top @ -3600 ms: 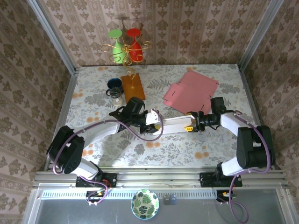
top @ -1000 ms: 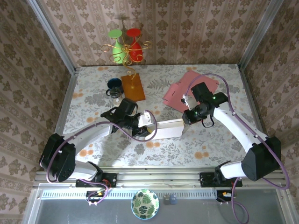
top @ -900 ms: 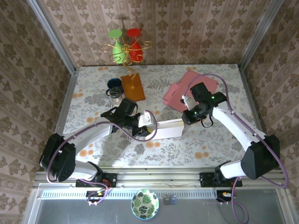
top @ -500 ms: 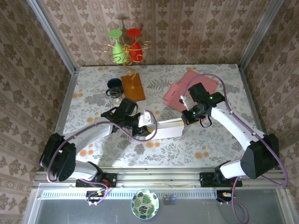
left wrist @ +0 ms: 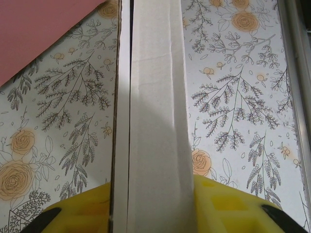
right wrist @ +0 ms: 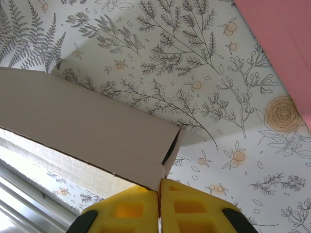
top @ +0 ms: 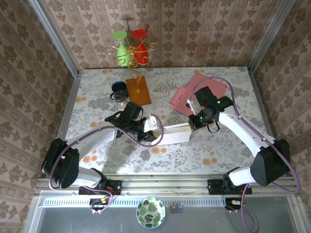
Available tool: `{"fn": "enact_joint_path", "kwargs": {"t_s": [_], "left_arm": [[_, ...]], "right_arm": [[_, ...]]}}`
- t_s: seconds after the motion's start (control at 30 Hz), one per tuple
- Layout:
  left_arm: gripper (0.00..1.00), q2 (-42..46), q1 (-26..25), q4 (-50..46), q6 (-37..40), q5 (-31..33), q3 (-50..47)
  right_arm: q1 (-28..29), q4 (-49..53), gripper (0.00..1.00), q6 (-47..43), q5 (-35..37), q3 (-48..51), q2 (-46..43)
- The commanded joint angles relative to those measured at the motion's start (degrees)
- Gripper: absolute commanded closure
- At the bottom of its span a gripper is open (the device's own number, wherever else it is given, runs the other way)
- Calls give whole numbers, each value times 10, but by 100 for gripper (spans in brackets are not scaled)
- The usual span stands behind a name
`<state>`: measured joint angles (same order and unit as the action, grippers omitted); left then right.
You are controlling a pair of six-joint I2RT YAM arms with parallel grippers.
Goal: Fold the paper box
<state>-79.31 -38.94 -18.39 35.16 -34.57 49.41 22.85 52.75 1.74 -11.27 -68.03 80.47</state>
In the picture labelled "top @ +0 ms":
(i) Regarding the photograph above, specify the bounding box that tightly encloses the pink paper box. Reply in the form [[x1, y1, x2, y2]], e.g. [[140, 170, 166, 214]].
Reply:
[[169, 74, 228, 117]]

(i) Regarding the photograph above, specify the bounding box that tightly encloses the white paper box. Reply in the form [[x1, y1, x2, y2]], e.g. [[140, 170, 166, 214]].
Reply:
[[150, 122, 195, 146]]

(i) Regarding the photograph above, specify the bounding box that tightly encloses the clear stemmed glass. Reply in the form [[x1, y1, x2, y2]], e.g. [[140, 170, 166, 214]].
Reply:
[[110, 90, 129, 111]]

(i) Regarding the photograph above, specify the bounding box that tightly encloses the dark blue cup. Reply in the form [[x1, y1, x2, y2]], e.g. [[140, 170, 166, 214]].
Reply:
[[111, 81, 128, 94]]

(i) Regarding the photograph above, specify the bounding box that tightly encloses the red wine glass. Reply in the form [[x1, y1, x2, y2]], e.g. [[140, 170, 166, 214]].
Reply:
[[131, 29, 149, 66]]

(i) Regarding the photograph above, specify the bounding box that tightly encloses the green wine glass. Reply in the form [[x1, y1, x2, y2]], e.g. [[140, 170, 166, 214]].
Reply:
[[112, 30, 133, 67]]

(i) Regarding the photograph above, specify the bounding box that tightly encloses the green leaf pattern bowl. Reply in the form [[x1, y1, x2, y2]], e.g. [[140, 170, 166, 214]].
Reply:
[[136, 196, 166, 229]]

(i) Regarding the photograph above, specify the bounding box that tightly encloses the black left power connector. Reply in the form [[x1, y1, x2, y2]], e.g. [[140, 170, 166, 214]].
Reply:
[[89, 198, 110, 211]]

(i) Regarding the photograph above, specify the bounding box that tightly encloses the black power connector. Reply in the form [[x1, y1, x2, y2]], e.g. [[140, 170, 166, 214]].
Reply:
[[89, 198, 110, 211], [225, 198, 245, 211]]

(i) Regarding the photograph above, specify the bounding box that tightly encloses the black right power connector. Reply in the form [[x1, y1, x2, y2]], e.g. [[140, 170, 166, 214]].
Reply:
[[225, 198, 245, 211]]

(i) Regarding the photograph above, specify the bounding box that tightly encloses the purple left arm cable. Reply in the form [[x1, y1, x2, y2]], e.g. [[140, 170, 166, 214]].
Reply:
[[48, 114, 165, 214]]

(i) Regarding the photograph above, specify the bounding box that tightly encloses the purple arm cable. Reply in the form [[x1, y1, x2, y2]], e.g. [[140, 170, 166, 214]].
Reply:
[[48, 114, 165, 214], [189, 76, 301, 233]]

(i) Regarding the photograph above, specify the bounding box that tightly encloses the gold wire glass rack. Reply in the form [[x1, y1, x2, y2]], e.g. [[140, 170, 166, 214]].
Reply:
[[104, 42, 158, 105]]

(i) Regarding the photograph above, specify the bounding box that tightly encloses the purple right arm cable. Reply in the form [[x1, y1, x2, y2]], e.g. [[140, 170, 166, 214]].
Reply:
[[189, 76, 301, 233]]

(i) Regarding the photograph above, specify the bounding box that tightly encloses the long aluminium mounting rail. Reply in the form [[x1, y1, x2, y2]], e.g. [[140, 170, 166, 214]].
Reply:
[[34, 172, 300, 197]]

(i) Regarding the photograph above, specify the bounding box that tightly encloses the aluminium table side rail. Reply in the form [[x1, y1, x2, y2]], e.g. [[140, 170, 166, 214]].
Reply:
[[247, 67, 294, 177], [45, 70, 83, 179]]

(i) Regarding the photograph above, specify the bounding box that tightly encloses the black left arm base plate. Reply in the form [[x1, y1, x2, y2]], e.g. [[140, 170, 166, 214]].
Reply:
[[79, 179, 122, 196]]

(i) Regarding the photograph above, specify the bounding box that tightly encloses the white perforated cable tray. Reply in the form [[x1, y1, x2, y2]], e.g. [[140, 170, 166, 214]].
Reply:
[[42, 197, 228, 207]]

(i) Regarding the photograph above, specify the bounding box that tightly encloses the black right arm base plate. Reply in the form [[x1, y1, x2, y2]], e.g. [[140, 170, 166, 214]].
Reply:
[[207, 179, 253, 195]]

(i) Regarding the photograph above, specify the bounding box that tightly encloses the aluminium frame post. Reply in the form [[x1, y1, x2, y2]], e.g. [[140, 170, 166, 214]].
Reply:
[[247, 0, 296, 74], [27, 0, 81, 78]]

